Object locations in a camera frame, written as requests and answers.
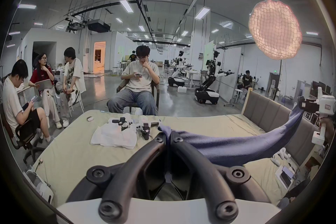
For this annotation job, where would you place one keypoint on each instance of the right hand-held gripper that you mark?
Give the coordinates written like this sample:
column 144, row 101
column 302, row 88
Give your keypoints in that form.
column 326, row 105

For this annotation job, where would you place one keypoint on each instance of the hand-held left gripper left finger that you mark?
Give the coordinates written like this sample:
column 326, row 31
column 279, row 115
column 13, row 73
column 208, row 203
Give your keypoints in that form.
column 136, row 165

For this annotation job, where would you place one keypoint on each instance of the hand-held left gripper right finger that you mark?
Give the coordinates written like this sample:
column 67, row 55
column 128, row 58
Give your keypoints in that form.
column 199, row 165

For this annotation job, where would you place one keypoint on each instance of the dark blue shirt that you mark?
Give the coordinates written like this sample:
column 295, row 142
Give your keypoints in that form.
column 236, row 147

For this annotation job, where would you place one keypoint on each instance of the person's right hand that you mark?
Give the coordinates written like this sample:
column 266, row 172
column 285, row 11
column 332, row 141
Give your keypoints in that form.
column 331, row 128

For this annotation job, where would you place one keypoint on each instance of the white cloth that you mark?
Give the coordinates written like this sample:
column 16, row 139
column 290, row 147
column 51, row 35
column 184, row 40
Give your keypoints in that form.
column 112, row 139

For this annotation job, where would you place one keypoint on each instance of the spare hand-held gripper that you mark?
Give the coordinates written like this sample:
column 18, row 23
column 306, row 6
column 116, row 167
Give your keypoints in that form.
column 145, row 126
column 121, row 122

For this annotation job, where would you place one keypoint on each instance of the bed with beige sheet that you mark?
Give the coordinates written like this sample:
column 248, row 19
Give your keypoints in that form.
column 78, row 160

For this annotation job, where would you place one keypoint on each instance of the grey padded headboard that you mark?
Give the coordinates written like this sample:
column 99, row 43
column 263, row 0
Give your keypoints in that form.
column 265, row 110

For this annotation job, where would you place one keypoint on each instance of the small white case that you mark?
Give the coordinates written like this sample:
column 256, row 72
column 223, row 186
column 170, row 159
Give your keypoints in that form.
column 90, row 118

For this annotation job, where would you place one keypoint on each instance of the white hand controller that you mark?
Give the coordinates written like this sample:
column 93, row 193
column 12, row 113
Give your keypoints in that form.
column 280, row 156

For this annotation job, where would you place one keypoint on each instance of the brown armchair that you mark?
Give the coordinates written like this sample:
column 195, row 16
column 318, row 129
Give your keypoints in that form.
column 155, row 94

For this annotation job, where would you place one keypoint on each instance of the white and black robot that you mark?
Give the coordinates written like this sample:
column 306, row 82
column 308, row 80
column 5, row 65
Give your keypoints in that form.
column 178, row 70
column 210, row 86

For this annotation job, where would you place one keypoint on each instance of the white stool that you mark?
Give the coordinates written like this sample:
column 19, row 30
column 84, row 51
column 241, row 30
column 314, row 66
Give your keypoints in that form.
column 238, row 95

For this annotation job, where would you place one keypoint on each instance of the phone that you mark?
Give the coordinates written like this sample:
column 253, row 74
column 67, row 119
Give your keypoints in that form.
column 286, row 175

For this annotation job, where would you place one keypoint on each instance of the black office chair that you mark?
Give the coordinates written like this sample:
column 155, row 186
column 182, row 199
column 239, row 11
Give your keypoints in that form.
column 26, row 136

